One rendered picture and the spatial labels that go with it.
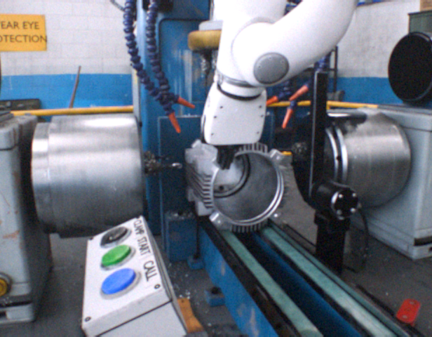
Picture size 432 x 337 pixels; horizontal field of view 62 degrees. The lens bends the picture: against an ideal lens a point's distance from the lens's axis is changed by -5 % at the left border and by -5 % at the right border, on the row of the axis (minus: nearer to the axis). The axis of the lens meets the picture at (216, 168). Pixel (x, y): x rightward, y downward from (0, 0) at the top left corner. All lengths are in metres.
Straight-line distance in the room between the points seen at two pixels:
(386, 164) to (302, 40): 0.49
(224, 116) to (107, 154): 0.22
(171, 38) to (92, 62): 4.94
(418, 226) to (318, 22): 0.66
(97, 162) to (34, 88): 5.20
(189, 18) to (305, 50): 0.60
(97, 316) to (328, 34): 0.41
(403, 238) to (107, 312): 0.87
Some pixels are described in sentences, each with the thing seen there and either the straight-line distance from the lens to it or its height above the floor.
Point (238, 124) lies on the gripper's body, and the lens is 0.64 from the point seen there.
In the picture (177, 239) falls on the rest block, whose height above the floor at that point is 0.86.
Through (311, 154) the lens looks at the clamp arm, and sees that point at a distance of 0.78.
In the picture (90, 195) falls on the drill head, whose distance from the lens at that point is 0.70.
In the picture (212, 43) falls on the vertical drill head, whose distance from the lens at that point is 0.80.
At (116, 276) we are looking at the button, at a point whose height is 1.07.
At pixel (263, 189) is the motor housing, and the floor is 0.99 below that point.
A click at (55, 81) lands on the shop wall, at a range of 5.89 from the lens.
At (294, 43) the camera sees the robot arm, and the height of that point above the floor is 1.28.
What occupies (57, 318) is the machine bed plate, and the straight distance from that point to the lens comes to 0.80.
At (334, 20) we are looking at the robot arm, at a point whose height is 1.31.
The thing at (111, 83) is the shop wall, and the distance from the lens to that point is 6.00.
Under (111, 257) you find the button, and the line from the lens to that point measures 0.37.
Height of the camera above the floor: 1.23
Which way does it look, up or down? 13 degrees down
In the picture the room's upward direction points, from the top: straight up
